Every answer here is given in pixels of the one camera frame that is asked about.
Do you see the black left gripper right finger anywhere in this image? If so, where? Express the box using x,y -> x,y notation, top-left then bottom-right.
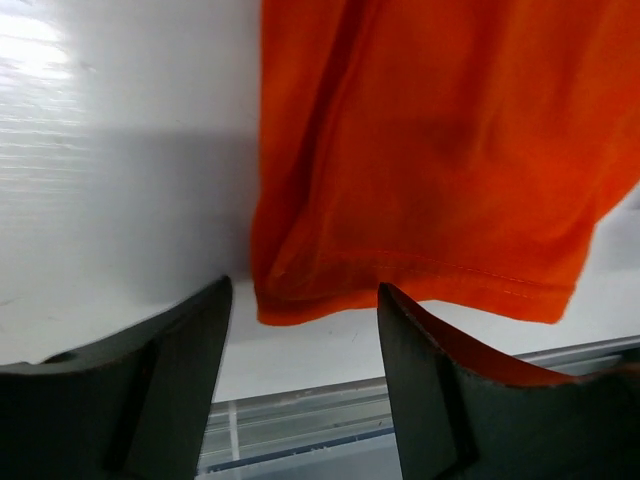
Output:
377,284 -> 639,479

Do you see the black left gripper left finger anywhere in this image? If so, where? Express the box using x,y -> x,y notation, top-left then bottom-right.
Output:
1,277 -> 233,479

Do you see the orange t-shirt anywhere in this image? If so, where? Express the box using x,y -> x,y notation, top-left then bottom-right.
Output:
251,1 -> 639,326

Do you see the aluminium front rail frame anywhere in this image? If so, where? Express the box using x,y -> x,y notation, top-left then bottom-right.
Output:
197,334 -> 640,480

